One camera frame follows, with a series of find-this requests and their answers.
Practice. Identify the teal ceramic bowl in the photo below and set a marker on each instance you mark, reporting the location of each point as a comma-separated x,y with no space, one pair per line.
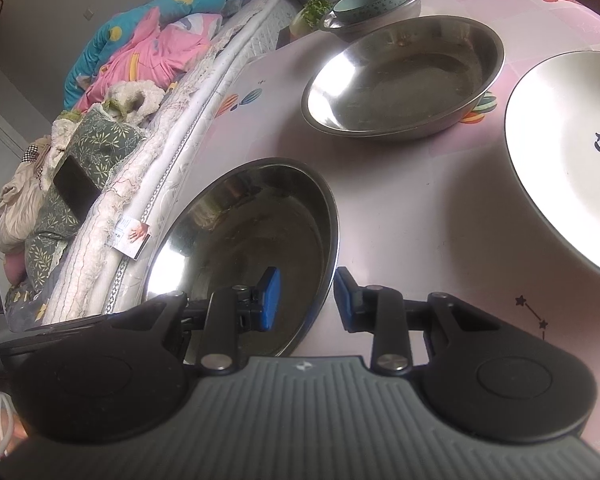
370,2

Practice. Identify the green leaf-patterned pillow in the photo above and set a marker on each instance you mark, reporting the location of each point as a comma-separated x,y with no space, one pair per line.
100,135

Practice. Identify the beige garment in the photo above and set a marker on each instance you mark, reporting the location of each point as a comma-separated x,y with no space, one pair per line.
20,200

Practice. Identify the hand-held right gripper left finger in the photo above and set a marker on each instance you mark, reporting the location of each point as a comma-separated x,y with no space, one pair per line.
271,300

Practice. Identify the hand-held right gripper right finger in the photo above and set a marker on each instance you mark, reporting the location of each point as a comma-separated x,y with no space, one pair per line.
345,300

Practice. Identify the wide steel basin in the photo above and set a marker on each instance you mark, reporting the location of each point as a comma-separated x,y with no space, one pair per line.
260,225

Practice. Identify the white fuzzy cloth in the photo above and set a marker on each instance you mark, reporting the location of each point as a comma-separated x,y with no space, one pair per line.
132,100

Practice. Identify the mattress label card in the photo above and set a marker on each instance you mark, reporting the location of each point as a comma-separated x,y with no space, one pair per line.
132,232

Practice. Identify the blue quilt with yellow spots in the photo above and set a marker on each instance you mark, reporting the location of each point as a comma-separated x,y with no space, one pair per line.
110,35

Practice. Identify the pink printed tablecloth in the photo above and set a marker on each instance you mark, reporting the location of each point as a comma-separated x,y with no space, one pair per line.
430,200

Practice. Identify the largest steel basin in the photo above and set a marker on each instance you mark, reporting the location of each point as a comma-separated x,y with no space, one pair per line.
405,75

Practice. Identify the green leafy cabbage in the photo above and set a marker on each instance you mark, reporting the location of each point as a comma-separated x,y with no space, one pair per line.
312,15

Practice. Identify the small steel bowl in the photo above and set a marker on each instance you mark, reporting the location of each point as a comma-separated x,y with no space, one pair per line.
410,7

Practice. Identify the white printed ceramic plate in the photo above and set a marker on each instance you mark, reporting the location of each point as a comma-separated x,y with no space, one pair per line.
555,150

